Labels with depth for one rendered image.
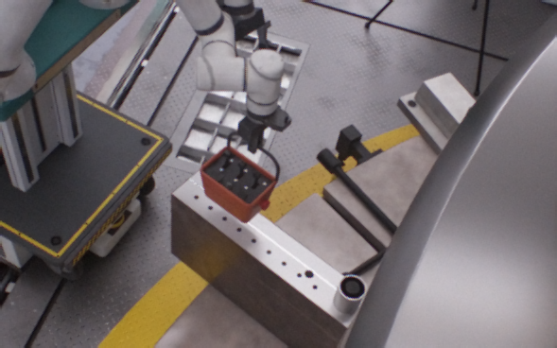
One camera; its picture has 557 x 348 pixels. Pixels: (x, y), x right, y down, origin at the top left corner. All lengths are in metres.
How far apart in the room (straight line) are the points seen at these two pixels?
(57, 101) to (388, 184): 1.33
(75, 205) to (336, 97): 1.50
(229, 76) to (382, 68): 2.12
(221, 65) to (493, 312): 1.04
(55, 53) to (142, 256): 1.08
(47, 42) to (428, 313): 1.58
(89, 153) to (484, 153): 2.00
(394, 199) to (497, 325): 1.95
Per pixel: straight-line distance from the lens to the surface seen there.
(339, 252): 2.66
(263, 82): 1.76
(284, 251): 2.18
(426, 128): 3.07
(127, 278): 2.89
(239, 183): 2.04
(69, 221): 2.67
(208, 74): 1.75
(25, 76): 2.05
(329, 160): 2.84
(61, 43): 2.20
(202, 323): 2.46
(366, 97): 3.62
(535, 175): 1.10
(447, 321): 0.91
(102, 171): 2.79
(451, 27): 4.20
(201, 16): 1.79
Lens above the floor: 2.54
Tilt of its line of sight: 53 degrees down
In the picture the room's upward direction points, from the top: 13 degrees clockwise
